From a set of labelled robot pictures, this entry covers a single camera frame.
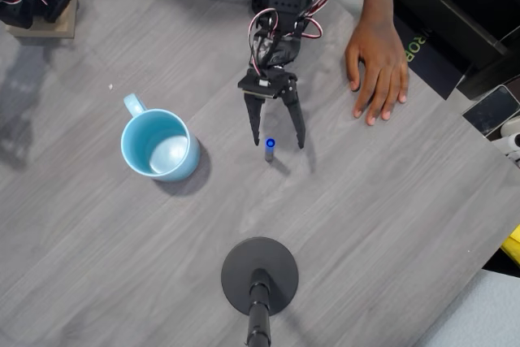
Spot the white plastic device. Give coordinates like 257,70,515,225
489,132,520,167

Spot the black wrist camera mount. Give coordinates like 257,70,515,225
237,67,286,102

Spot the black box green lettering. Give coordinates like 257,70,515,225
392,11,475,100

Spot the wooden base board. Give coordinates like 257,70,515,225
4,0,79,39

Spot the dark screen phone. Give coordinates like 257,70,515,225
461,85,520,139

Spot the yellow object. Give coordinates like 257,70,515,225
500,224,520,265

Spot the person's left hand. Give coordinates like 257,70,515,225
344,21,410,127

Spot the light blue ceramic mug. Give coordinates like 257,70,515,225
119,93,202,184

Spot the blue capped black marker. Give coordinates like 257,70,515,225
263,137,278,163

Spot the black round stand base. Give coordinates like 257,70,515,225
220,236,301,347

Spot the white rounded plastic object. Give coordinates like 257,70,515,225
500,116,520,139

